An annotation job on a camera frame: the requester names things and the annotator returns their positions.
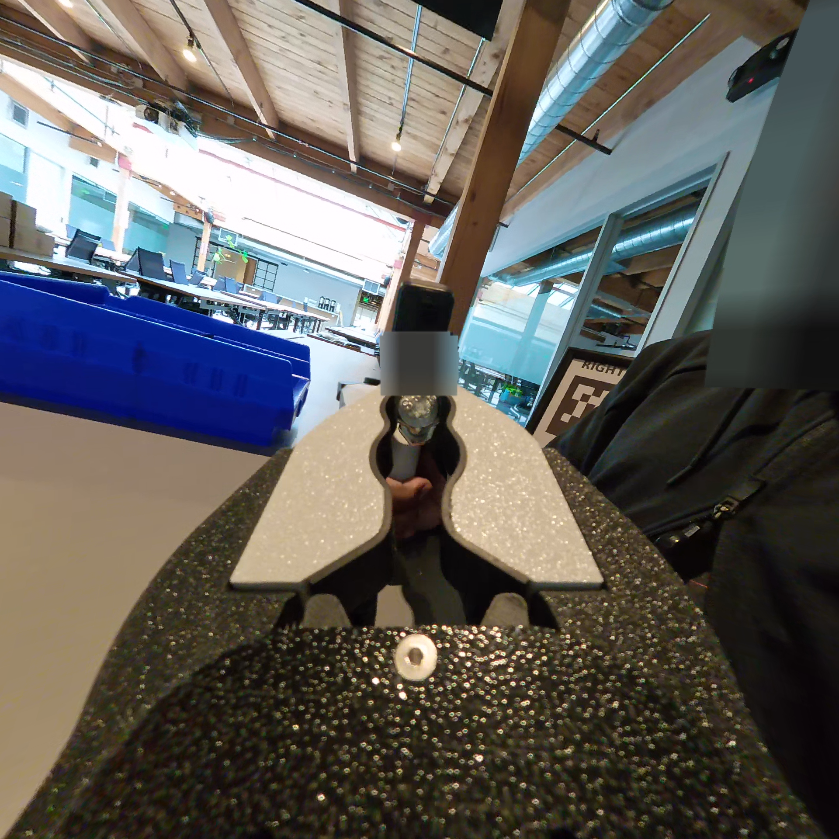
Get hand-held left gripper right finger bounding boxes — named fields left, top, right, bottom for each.
left=440, top=393, right=605, bottom=589

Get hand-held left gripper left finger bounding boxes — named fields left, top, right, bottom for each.
left=229, top=395, right=394, bottom=591

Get steel bolt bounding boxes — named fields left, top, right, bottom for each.
left=395, top=395, right=439, bottom=443

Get person's right hand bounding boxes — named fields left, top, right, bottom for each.
left=387, top=475, right=437, bottom=540

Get hanging green plant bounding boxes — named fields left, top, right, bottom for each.
left=210, top=229, right=253, bottom=270

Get person in black jacket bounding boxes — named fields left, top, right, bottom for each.
left=554, top=328, right=839, bottom=839

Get large blue plastic bin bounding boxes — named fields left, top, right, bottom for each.
left=0, top=272, right=311, bottom=453

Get black ceiling panel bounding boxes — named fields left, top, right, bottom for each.
left=416, top=0, right=506, bottom=42

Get ceiling mounted unit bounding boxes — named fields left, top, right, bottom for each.
left=134, top=98, right=198, bottom=136

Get stack of cardboard boxes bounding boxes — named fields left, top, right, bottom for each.
left=0, top=190, right=56, bottom=260

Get wooden support post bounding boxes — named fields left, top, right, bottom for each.
left=377, top=219, right=427, bottom=332
left=436, top=0, right=571, bottom=332

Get silver spiral duct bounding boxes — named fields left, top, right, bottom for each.
left=429, top=0, right=676, bottom=257
left=501, top=200, right=702, bottom=289

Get black wall sensor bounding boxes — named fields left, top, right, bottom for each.
left=726, top=29, right=782, bottom=102

